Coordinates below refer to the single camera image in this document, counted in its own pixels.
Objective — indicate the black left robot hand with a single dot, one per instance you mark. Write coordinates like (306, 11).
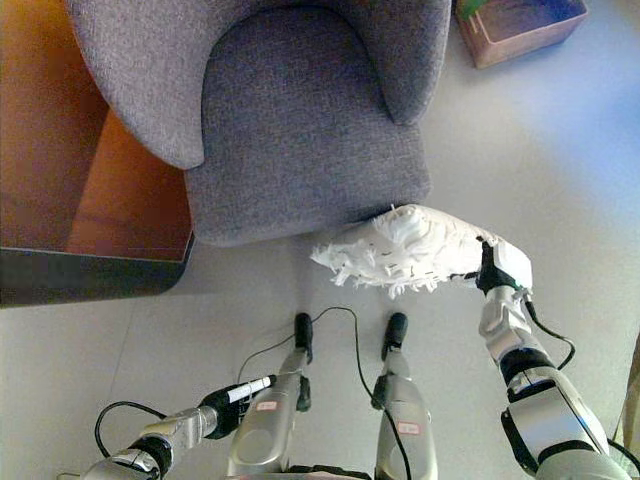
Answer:
(235, 400)

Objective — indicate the green object in box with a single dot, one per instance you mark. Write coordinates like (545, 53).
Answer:
(470, 7)

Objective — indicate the pink storage box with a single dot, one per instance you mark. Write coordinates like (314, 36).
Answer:
(520, 30)

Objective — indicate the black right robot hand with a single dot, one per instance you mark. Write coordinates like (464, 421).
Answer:
(492, 272)

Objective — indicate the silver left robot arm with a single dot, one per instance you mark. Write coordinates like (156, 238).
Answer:
(160, 445)

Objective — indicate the white fluffy duster mop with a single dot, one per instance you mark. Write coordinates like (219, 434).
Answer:
(425, 247)

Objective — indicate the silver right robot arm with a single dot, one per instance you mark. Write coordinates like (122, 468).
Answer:
(540, 400)

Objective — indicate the silver robot leg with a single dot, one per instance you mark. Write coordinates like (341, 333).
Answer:
(400, 415)
(272, 420)

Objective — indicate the silver left robot leg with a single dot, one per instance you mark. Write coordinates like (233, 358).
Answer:
(272, 420)

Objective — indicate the grey fabric armchair sofa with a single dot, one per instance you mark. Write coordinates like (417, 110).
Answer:
(310, 125)

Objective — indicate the silver right robot leg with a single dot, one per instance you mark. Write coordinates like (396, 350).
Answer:
(400, 415)

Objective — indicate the brown wooden cabinet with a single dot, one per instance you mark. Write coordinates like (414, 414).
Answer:
(75, 165)

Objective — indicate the robot legs with black feet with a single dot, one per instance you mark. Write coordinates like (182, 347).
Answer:
(350, 340)

